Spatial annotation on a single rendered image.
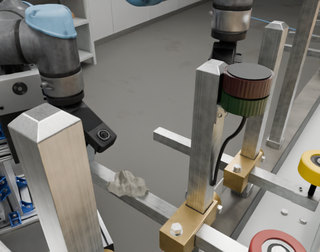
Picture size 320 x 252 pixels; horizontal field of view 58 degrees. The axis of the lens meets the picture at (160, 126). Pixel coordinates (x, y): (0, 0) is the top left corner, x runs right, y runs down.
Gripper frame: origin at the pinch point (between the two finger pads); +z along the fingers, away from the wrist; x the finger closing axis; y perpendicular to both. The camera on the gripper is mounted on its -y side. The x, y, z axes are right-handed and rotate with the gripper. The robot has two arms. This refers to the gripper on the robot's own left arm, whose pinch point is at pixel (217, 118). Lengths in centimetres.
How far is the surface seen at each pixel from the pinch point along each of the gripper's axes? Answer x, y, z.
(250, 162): -9.2, -2.4, 9.1
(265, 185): -13.1, -6.4, 11.8
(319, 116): -39, 65, 30
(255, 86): -5.8, -27.0, -21.2
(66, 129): 6, -46, -25
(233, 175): -5.7, -7.4, 9.8
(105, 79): 136, 198, 91
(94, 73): 154, 210, 91
